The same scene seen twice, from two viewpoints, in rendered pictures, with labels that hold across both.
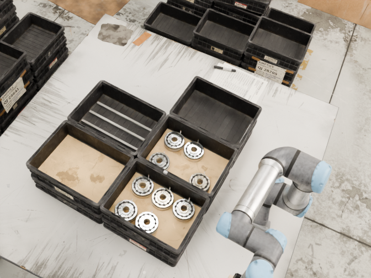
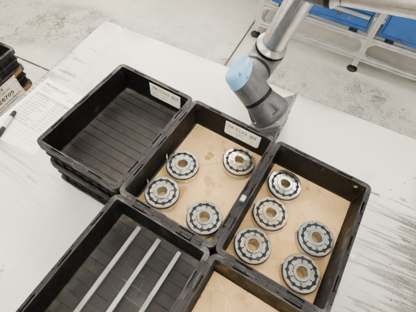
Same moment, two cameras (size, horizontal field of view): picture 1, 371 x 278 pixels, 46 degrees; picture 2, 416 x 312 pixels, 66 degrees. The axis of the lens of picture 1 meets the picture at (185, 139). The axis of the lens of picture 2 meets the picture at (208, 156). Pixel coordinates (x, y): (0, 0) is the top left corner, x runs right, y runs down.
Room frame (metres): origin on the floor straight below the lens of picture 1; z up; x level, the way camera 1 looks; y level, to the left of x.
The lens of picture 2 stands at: (1.01, 0.45, 1.72)
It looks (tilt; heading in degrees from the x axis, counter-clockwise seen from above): 58 degrees down; 275
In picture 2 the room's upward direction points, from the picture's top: 7 degrees clockwise
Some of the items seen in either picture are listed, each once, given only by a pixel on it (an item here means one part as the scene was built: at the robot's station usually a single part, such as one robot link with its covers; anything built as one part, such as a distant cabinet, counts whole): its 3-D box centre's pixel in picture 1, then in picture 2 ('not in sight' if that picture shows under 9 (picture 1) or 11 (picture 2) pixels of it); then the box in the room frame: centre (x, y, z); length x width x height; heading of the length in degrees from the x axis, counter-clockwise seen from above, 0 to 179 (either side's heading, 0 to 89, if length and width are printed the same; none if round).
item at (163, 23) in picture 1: (173, 32); not in sight; (2.54, 0.24, 0.26); 0.40 x 0.30 x 0.23; 74
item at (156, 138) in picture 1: (186, 159); (201, 174); (1.06, -0.03, 0.87); 0.40 x 0.30 x 0.11; 70
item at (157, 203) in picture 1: (162, 197); (270, 213); (0.84, 0.05, 0.86); 0.10 x 0.10 x 0.01
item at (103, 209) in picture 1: (155, 203); (297, 217); (0.78, 0.08, 0.92); 0.40 x 0.30 x 0.02; 70
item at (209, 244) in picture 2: (187, 154); (202, 165); (1.06, -0.03, 0.92); 0.40 x 0.30 x 0.02; 70
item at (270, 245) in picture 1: (265, 246); not in sight; (0.50, -0.31, 1.39); 0.11 x 0.11 x 0.08; 68
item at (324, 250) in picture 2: (147, 222); (316, 238); (0.71, 0.10, 0.86); 0.10 x 0.10 x 0.01
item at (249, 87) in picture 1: (237, 83); (38, 112); (1.75, -0.25, 0.70); 0.33 x 0.23 x 0.01; 74
